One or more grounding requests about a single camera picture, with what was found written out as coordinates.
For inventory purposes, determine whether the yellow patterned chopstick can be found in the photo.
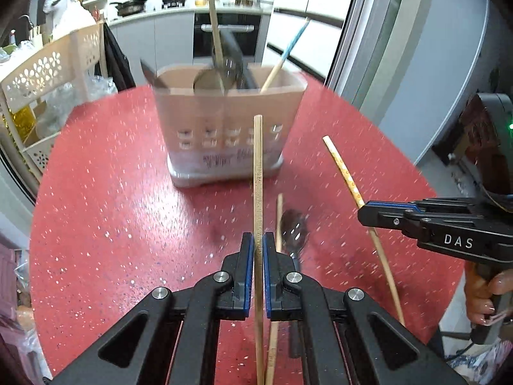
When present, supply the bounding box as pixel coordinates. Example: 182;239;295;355
322;135;406;328

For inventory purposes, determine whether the blue patterned chopstick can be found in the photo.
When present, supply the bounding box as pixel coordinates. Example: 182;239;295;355
260;17;310;93

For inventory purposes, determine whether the plain bamboo chopstick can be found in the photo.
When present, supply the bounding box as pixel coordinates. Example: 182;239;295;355
208;0;225;92

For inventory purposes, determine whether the right hand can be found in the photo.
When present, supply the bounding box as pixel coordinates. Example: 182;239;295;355
464;261;513;325

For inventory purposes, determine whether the beige utensil holder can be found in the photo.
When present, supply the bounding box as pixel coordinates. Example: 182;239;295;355
153;64;308;188

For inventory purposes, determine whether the built-in black oven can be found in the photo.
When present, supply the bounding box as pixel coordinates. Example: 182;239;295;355
192;10;264;59

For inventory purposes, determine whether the white perforated basket rack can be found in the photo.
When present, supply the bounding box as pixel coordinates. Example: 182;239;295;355
1;22;108;182

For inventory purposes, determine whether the black wok on stove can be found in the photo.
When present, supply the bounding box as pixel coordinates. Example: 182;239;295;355
110;0;147;17

